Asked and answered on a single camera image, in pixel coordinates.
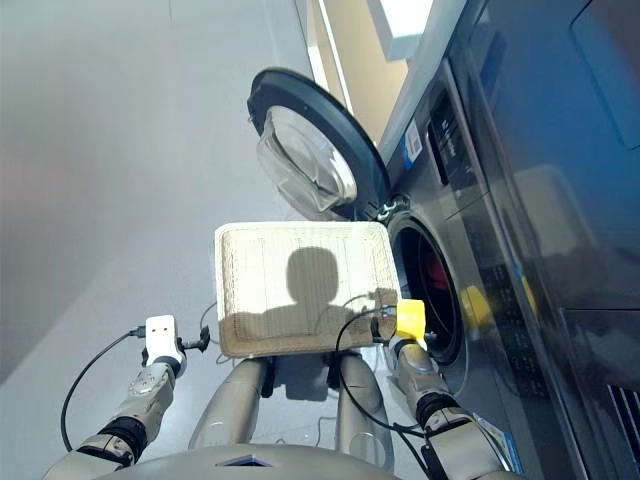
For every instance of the red garment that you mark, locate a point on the red garment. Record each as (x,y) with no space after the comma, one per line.
(435,272)

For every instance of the basket stand with black casters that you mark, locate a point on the basket stand with black casters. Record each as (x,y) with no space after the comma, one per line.
(305,380)

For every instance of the pale woven basket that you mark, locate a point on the pale woven basket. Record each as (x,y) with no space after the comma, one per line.
(260,260)

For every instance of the grey washing machine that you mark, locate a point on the grey washing machine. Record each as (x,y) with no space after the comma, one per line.
(425,200)

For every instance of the round washing machine door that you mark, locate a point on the round washing machine door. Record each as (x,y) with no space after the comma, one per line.
(325,110)

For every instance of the silver robot leg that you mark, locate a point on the silver robot leg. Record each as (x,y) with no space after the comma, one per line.
(230,400)
(360,400)

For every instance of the grey robot torso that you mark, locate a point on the grey robot torso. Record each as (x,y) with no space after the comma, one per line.
(200,465)

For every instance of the clear plastic label sticker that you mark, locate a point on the clear plastic label sticker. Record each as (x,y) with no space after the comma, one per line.
(500,440)

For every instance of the blue and white energy label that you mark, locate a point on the blue and white energy label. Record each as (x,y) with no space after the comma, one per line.
(411,142)

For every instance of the dark glossy dryer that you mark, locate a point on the dark glossy dryer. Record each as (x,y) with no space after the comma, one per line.
(550,100)

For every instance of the white counter with wooden cabinet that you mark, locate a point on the white counter with wooden cabinet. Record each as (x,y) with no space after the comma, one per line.
(400,20)

